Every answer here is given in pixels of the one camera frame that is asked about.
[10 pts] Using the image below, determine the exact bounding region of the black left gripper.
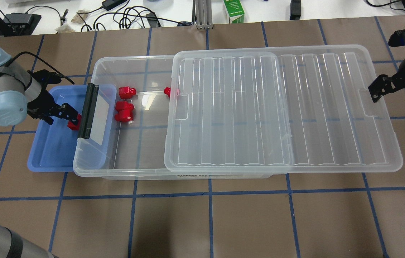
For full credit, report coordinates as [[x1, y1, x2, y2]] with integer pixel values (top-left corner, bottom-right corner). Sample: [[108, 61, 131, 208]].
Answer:
[[27, 89, 79, 125]]

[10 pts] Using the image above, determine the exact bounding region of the clear plastic box lid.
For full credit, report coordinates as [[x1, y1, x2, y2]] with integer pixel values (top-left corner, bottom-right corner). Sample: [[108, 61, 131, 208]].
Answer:
[[164, 45, 403, 175]]

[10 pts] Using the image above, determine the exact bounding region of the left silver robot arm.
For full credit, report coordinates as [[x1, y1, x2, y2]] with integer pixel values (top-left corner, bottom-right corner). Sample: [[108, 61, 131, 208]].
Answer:
[[0, 48, 81, 258]]

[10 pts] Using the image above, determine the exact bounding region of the clear plastic storage box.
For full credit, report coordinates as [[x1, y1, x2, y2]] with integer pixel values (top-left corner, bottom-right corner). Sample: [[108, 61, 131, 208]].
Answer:
[[73, 54, 270, 180]]

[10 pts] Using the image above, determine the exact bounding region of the blue plastic tray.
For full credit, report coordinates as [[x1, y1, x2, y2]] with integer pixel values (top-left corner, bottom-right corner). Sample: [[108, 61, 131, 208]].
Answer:
[[27, 84, 119, 174]]

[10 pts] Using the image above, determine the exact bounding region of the black power adapter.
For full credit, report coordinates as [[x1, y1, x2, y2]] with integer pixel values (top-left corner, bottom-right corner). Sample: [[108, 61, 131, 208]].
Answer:
[[101, 0, 128, 10]]

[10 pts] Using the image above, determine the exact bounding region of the green white carton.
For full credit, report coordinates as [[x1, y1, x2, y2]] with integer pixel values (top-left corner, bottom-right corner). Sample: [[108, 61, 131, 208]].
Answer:
[[223, 0, 245, 24]]

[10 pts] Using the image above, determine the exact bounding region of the black box handle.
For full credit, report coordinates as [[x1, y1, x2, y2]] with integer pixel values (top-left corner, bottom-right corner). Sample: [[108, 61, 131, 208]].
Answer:
[[78, 83, 99, 139]]

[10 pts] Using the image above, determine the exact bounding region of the aluminium frame post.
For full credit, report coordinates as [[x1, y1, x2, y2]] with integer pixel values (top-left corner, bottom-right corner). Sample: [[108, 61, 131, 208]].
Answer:
[[192, 0, 213, 30]]

